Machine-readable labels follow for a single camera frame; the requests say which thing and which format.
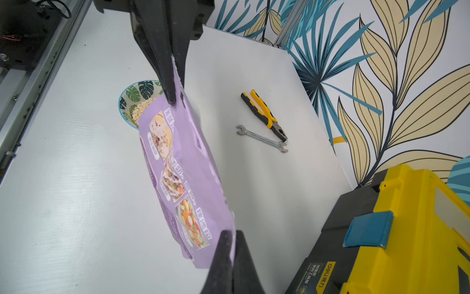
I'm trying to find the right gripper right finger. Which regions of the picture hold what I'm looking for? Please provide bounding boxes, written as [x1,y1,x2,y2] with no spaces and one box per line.
[201,230,264,294]

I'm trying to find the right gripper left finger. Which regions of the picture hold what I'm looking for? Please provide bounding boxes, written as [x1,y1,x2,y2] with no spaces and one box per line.
[130,0,191,104]

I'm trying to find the purple oats bag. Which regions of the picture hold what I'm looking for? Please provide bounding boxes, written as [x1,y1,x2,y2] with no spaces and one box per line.
[138,71,235,269]

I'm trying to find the green leaf pattern bowl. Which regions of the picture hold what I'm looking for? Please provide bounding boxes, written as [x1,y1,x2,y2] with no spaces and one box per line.
[118,80,164,129]

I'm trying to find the silver open-end wrench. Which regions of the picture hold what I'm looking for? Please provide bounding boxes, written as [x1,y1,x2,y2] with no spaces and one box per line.
[236,125,288,153]

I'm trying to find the yellow black pliers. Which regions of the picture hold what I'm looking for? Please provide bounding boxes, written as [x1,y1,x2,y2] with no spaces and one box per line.
[241,89,288,142]

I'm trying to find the yellow black toolbox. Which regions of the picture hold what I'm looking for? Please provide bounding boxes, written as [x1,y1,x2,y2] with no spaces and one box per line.
[287,164,470,294]

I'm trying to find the left aluminium frame post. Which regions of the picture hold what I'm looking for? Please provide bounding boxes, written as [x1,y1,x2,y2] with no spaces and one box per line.
[274,0,313,50]

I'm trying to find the aluminium front rail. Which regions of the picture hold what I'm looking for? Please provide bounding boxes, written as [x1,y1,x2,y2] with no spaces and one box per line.
[1,1,91,178]

